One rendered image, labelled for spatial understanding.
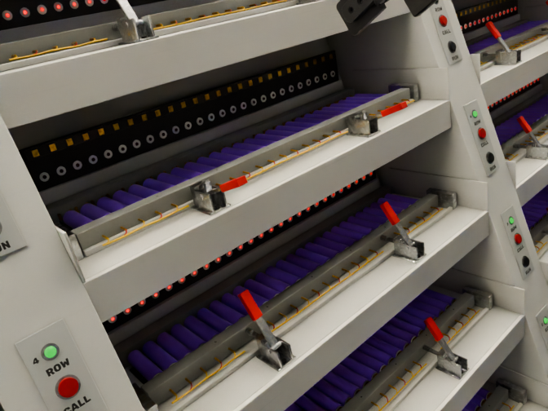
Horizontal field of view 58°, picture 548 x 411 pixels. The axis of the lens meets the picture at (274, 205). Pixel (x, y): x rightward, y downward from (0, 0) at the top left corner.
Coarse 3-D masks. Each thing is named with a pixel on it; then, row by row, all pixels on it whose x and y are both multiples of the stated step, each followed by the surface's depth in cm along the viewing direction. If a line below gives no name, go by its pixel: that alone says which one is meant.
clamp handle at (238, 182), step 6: (234, 180) 47; (240, 180) 47; (246, 180) 48; (204, 186) 53; (210, 186) 53; (222, 186) 49; (228, 186) 48; (234, 186) 48; (240, 186) 47; (210, 192) 52
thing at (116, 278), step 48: (432, 96) 79; (192, 144) 70; (336, 144) 67; (384, 144) 68; (48, 192) 58; (240, 192) 57; (288, 192) 58; (144, 240) 50; (192, 240) 50; (240, 240) 54; (96, 288) 44; (144, 288) 47
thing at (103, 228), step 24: (384, 96) 77; (408, 96) 79; (336, 120) 69; (288, 144) 64; (216, 168) 59; (240, 168) 60; (168, 192) 54; (120, 216) 50; (144, 216) 52; (168, 216) 52; (96, 240) 49
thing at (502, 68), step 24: (504, 0) 121; (480, 24) 116; (504, 24) 122; (528, 24) 121; (480, 48) 103; (504, 48) 92; (528, 48) 103; (480, 72) 91; (504, 72) 87; (528, 72) 93; (504, 96) 89
